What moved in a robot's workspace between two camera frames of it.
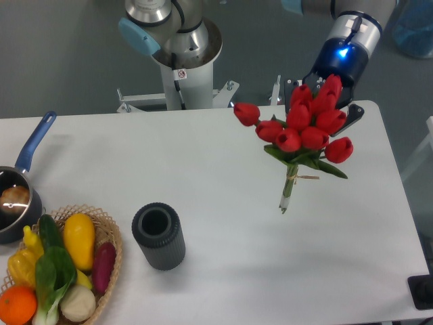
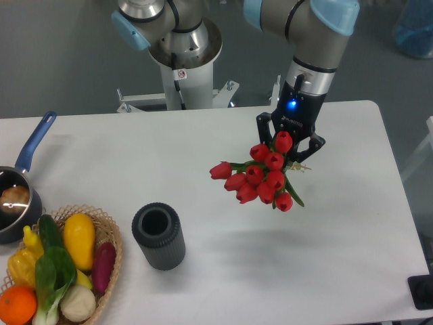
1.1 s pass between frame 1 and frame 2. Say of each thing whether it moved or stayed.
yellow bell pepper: stayed
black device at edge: stayed
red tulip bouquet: moved
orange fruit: stayed
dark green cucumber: stayed
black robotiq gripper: moved
